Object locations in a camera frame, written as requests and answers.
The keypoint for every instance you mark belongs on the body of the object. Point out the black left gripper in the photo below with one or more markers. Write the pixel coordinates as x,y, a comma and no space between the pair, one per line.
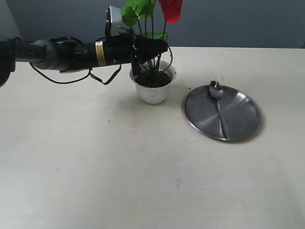
122,49

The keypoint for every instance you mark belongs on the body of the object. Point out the artificial red anthurium plant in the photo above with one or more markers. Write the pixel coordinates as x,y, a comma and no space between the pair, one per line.
141,12

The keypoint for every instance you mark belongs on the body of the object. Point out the stainless steel spork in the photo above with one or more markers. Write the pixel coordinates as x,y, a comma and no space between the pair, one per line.
216,92

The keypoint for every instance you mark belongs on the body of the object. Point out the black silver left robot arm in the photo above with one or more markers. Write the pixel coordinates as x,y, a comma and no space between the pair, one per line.
68,54

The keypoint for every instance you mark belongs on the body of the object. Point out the dark brown potting soil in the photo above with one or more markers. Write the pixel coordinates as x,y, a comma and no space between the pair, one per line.
153,79

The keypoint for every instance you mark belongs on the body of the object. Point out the white plastic flower pot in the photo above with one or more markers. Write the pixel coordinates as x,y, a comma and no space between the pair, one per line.
155,95

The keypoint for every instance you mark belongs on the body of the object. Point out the round stainless steel plate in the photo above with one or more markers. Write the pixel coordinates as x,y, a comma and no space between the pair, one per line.
234,117

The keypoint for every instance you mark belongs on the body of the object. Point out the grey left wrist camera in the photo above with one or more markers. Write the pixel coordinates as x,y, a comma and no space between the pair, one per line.
114,22

